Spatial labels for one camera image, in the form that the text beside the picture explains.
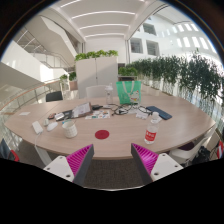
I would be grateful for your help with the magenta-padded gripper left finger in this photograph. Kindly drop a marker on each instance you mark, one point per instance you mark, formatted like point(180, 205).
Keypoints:
point(61, 166)

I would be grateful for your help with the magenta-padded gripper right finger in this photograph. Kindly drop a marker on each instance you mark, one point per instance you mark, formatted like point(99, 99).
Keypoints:
point(163, 165)

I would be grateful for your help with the clear red-labelled water bottle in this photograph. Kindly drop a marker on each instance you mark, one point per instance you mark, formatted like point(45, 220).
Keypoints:
point(151, 136)

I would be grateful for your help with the white chair with dark seat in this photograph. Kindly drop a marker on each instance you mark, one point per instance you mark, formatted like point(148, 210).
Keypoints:
point(183, 155)

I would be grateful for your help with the white grid-pattern mug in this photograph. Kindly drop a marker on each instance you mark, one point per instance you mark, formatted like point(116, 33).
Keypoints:
point(70, 130)

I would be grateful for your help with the black backpack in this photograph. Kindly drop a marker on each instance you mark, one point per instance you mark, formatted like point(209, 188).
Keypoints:
point(201, 155)

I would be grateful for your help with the white computer mouse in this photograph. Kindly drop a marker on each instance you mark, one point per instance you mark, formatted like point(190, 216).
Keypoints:
point(52, 126)

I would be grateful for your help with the white power strip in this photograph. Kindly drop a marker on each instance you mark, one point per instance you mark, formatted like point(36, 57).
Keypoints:
point(37, 127)

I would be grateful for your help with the small grey oval case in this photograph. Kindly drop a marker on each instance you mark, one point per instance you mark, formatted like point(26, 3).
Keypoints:
point(46, 122)

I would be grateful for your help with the small white box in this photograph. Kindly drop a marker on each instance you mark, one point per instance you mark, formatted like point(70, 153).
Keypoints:
point(59, 116)

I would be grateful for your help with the red and grey chair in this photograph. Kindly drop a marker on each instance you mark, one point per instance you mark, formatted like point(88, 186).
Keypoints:
point(11, 155)

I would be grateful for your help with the flat round red coaster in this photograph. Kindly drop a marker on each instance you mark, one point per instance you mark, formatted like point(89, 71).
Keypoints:
point(102, 134)

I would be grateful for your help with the dark blue flat keyboard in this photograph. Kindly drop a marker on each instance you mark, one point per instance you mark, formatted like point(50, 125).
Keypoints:
point(159, 112)

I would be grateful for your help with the black tablet sleeve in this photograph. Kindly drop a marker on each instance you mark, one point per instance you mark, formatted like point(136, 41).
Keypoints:
point(68, 114)

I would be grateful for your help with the small white tissue pack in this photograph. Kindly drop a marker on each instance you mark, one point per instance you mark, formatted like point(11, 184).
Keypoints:
point(141, 115)

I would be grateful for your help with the open brown notebook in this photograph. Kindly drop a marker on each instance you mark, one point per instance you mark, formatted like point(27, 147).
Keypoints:
point(82, 110)

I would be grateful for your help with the colourful sticker sheet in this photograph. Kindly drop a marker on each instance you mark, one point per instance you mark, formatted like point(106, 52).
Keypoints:
point(98, 115)

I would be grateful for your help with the white paper sheet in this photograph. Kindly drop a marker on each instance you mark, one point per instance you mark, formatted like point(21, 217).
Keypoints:
point(24, 113)

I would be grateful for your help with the small black case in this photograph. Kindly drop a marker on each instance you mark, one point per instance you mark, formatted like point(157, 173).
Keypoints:
point(96, 107)

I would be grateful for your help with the black chair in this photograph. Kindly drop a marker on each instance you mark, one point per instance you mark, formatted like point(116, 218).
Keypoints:
point(54, 96)

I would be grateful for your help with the green tote bag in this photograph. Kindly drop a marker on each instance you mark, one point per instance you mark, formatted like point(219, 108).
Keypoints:
point(128, 93)

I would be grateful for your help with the tall clear shaker bottle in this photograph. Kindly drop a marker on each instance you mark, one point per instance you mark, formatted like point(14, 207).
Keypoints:
point(109, 96)

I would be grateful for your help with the brown planter with green plants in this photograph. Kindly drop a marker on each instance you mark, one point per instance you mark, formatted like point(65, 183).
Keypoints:
point(72, 81)

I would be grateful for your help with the long row of green plants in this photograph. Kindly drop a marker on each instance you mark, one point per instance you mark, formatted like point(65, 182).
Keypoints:
point(193, 75)

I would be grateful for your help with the white cabinet topped with plants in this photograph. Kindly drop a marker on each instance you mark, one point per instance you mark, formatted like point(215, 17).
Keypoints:
point(96, 76)

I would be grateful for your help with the wooden planter box with plants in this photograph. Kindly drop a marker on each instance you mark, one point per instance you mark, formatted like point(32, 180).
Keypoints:
point(127, 71)

